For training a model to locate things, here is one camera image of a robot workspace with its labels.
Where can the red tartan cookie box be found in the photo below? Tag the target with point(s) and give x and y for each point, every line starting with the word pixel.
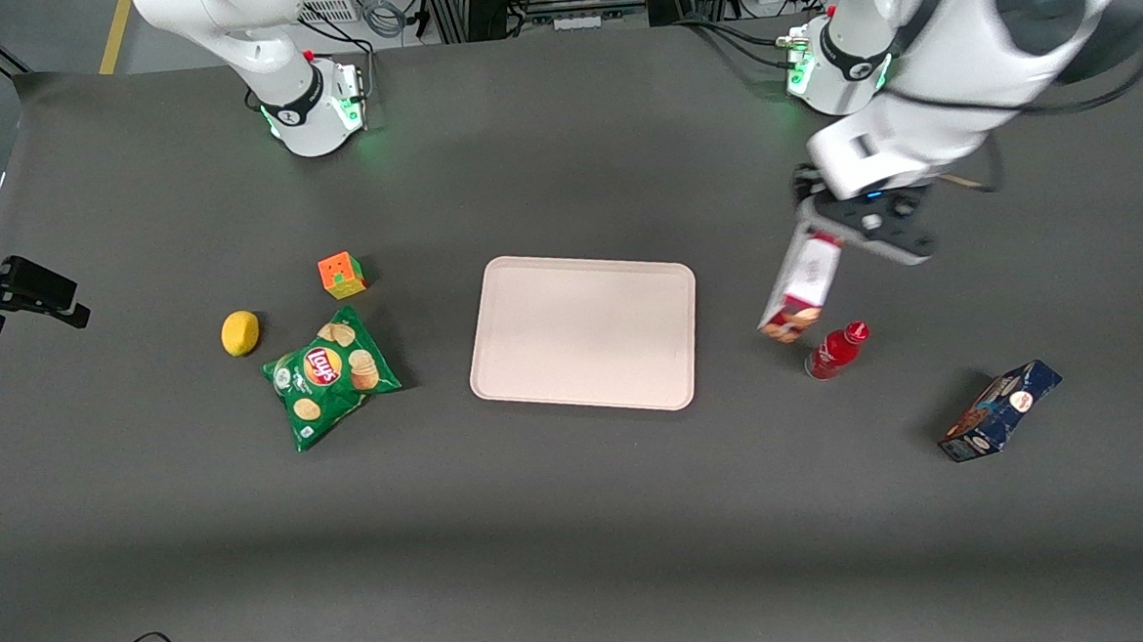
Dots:
pixel 805 289

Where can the yellow lemon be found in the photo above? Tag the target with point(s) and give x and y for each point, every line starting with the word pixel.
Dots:
pixel 240 333

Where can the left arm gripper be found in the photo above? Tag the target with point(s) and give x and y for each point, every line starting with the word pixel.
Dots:
pixel 805 189

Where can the blue cookie box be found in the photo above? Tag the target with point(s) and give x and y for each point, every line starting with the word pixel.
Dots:
pixel 997 411

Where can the red drink bottle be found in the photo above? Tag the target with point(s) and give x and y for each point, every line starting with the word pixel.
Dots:
pixel 832 353

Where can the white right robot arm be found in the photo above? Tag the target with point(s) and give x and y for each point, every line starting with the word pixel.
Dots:
pixel 263 44

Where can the colourful puzzle cube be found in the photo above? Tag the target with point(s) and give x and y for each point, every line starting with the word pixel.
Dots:
pixel 341 276

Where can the beige plastic tray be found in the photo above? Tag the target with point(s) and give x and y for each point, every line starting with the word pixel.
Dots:
pixel 582 332

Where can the dark metal equipment rack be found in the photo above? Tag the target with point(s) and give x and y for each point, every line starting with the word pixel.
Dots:
pixel 535 0

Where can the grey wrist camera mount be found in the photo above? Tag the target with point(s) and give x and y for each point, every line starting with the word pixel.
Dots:
pixel 895 236

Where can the green chips bag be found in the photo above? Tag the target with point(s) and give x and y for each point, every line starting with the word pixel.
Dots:
pixel 330 378

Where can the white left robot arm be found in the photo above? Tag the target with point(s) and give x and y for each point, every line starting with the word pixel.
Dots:
pixel 958 46

